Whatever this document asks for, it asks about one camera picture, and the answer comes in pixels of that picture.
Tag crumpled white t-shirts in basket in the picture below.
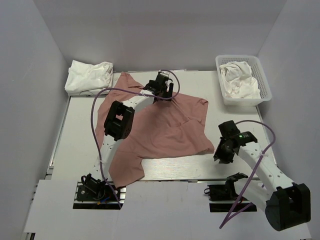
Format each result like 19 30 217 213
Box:
219 61 261 99

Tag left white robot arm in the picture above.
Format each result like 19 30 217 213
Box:
90 70 175 182

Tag white plastic basket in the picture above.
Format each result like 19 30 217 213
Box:
215 55 272 107

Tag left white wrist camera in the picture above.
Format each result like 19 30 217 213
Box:
158 70 170 78

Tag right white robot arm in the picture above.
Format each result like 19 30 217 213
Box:
213 120 311 232

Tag folded white t-shirt stack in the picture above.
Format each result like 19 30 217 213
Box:
64 60 114 96

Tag pink t-shirt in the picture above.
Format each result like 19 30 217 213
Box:
95 72 215 188

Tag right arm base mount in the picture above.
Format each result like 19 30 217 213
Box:
203 173 257 213

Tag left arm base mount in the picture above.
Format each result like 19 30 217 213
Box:
72 174 126 210

